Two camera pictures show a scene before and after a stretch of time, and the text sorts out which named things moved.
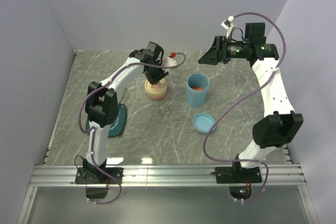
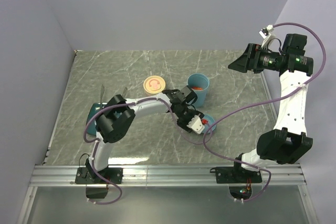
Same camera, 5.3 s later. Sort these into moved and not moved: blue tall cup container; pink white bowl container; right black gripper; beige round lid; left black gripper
Moved: left black gripper; right black gripper
Not moved: pink white bowl container; blue tall cup container; beige round lid
